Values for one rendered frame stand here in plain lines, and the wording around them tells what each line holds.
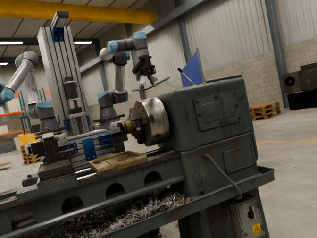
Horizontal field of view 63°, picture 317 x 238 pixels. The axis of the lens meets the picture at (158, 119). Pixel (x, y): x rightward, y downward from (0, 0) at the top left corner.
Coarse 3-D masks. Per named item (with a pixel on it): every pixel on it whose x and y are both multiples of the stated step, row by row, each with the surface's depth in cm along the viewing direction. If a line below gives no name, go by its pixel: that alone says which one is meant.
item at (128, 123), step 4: (128, 120) 167; (120, 124) 166; (124, 124) 164; (128, 124) 164; (120, 128) 169; (124, 128) 163; (128, 128) 164; (132, 128) 165; (124, 132) 164; (128, 132) 165; (132, 132) 166
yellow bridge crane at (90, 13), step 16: (0, 0) 1012; (16, 0) 1047; (32, 0) 1086; (0, 16) 1038; (16, 16) 1067; (32, 16) 1098; (48, 16) 1131; (80, 16) 1215; (96, 16) 1268; (112, 16) 1325; (128, 16) 1388; (144, 16) 1457
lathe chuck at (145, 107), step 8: (136, 104) 174; (144, 104) 162; (152, 104) 163; (144, 112) 162; (152, 112) 159; (160, 112) 161; (160, 120) 160; (152, 128) 158; (160, 128) 160; (144, 136) 172; (152, 136) 160; (160, 136) 163; (152, 144) 167
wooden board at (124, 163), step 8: (128, 152) 185; (136, 152) 170; (96, 160) 176; (112, 160) 171; (120, 160) 165; (128, 160) 149; (136, 160) 151; (144, 160) 153; (96, 168) 144; (104, 168) 144; (112, 168) 146; (120, 168) 147
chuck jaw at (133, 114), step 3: (132, 108) 177; (135, 108) 177; (129, 111) 178; (132, 111) 175; (135, 111) 175; (129, 114) 173; (132, 114) 173; (135, 114) 174; (138, 114) 174; (129, 117) 171; (132, 117) 171; (135, 117) 172; (138, 117) 172; (141, 117) 173; (132, 120) 170; (135, 120) 172
